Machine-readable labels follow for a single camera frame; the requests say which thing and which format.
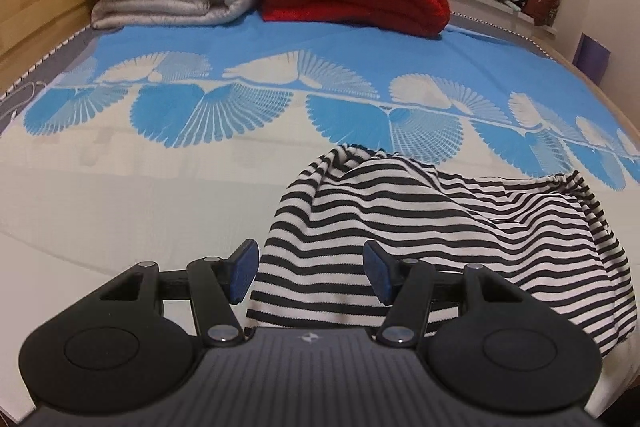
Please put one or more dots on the white window sill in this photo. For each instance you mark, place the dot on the white window sill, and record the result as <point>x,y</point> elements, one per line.
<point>480,9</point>

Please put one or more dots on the purple box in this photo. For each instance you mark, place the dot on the purple box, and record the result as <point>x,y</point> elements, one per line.
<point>591,57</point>

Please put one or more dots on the black white striped hoodie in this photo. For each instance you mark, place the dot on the black white striped hoodie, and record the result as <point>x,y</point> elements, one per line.
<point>425,232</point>

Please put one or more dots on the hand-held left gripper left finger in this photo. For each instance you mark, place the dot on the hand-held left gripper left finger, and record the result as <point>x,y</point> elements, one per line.
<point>244,269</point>

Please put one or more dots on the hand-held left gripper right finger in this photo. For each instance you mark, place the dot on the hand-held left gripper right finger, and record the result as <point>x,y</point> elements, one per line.
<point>378,274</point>

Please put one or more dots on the blue white printed bedsheet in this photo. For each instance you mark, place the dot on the blue white printed bedsheet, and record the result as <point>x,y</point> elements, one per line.
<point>250,57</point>

